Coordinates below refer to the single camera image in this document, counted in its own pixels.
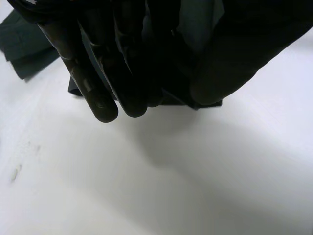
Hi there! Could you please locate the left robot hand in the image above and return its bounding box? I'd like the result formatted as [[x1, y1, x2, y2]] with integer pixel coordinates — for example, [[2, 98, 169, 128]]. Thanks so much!
[[4, 0, 313, 122]]

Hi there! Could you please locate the dark blue cloth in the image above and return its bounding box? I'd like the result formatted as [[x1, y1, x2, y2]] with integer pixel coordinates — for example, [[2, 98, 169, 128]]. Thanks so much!
[[0, 0, 225, 111]]

